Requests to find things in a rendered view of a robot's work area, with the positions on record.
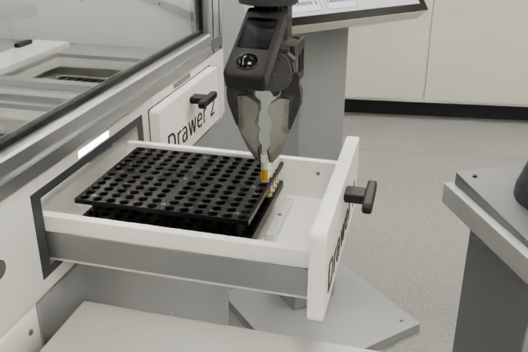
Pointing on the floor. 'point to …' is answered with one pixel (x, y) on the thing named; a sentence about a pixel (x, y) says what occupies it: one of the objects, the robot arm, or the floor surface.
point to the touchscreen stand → (331, 145)
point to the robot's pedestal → (489, 282)
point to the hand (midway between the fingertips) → (263, 154)
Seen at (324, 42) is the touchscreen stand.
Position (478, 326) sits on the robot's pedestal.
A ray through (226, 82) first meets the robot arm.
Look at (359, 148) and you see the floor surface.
